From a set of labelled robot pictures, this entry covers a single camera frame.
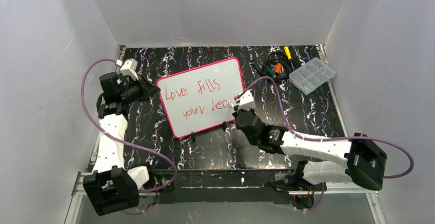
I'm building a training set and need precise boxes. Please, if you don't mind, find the pink framed whiteboard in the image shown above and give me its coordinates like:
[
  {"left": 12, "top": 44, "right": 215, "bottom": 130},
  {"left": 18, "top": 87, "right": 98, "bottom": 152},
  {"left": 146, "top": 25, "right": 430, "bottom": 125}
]
[{"left": 156, "top": 57, "right": 244, "bottom": 138}]

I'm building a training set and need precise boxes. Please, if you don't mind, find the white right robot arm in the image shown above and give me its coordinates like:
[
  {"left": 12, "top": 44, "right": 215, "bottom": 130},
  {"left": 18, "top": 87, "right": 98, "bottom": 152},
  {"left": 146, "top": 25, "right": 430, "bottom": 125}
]
[{"left": 233, "top": 109, "right": 387, "bottom": 191}]

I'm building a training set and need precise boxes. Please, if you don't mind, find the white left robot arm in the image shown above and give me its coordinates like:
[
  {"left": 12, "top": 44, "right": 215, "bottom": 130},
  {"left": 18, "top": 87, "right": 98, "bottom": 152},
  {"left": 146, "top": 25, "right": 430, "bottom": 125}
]
[{"left": 83, "top": 72, "right": 160, "bottom": 216}]

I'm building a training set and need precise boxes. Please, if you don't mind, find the clear plastic compartment box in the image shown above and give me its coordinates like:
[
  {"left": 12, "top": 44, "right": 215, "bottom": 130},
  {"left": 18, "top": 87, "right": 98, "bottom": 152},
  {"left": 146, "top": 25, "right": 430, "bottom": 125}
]
[{"left": 289, "top": 57, "right": 336, "bottom": 95}]

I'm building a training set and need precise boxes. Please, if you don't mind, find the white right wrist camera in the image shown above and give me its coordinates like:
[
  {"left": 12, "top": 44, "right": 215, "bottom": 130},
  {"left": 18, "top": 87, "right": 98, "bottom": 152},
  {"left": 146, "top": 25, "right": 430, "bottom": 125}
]
[{"left": 233, "top": 90, "right": 254, "bottom": 111}]

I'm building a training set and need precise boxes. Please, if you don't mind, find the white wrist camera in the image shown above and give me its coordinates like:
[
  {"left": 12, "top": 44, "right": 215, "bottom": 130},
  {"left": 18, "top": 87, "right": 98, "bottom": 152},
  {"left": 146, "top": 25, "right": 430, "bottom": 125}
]
[
  {"left": 120, "top": 58, "right": 139, "bottom": 81},
  {"left": 233, "top": 90, "right": 254, "bottom": 111}
]

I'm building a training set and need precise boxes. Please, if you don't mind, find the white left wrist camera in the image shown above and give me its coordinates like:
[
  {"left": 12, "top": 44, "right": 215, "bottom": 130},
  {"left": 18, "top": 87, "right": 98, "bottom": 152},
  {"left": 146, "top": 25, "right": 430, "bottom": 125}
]
[{"left": 120, "top": 58, "right": 139, "bottom": 81}]

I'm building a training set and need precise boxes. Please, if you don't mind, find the green cable connector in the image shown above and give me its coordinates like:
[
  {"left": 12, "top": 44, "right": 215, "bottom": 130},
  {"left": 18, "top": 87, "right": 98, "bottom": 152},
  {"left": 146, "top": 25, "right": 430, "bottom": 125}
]
[{"left": 264, "top": 66, "right": 275, "bottom": 77}]

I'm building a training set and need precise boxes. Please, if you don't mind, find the orange cable connector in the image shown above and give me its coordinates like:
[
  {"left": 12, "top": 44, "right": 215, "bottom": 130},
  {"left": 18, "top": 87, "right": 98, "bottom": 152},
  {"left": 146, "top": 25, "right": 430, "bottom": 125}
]
[{"left": 274, "top": 63, "right": 282, "bottom": 78}]

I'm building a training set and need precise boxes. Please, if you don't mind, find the black coiled cable bundle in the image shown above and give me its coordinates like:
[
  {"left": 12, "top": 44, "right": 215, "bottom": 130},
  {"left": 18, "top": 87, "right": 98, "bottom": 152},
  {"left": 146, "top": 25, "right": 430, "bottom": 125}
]
[{"left": 251, "top": 51, "right": 305, "bottom": 83}]

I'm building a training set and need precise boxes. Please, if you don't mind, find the yellow handled screwdriver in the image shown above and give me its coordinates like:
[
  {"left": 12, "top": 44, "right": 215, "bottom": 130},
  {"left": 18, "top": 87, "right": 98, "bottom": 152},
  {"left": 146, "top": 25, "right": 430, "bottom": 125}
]
[{"left": 284, "top": 46, "right": 292, "bottom": 60}]

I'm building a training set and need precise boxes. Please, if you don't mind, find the aluminium front frame rail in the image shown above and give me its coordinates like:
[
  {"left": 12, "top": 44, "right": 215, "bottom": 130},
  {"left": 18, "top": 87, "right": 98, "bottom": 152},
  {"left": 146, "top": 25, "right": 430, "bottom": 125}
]
[{"left": 65, "top": 170, "right": 386, "bottom": 223}]

